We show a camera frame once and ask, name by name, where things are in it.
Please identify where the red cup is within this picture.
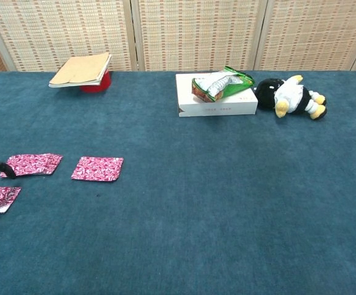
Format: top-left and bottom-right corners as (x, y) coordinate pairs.
(79, 69), (112, 94)

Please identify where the black and white plush doll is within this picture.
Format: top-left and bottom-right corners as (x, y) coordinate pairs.
(254, 74), (328, 120)

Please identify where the white flat cardboard box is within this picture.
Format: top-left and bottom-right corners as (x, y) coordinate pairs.
(175, 72), (259, 118)

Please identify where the pink patterned cloth pouch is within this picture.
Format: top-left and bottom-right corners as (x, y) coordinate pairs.
(0, 152), (64, 178)

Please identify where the green snack bag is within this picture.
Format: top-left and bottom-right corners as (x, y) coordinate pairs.
(191, 66), (256, 103)

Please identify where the tan spiral notebook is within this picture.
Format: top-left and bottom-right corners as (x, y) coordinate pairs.
(48, 52), (113, 89)

